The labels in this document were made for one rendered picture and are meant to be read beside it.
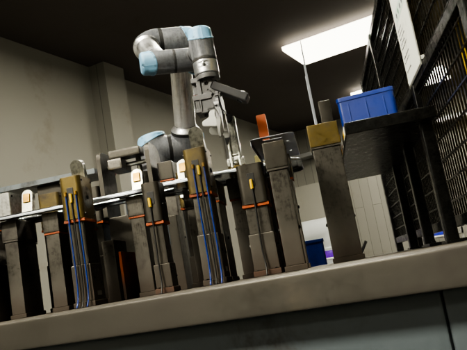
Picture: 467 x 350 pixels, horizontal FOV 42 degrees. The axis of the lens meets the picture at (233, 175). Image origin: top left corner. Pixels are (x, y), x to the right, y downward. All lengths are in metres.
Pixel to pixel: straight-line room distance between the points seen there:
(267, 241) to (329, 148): 0.29
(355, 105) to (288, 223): 0.57
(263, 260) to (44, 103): 3.99
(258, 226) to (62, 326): 0.74
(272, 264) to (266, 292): 0.81
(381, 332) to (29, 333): 0.48
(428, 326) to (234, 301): 0.21
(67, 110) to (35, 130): 0.48
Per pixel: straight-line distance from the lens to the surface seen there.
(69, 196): 1.64
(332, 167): 1.57
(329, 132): 1.58
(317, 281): 0.66
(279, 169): 1.33
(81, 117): 5.60
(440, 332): 0.68
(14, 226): 1.89
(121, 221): 1.98
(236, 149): 1.91
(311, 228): 8.61
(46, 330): 0.88
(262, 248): 1.48
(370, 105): 1.77
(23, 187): 2.27
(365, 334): 0.70
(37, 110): 5.21
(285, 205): 1.32
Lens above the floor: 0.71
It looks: 10 degrees up
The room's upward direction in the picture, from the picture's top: 10 degrees counter-clockwise
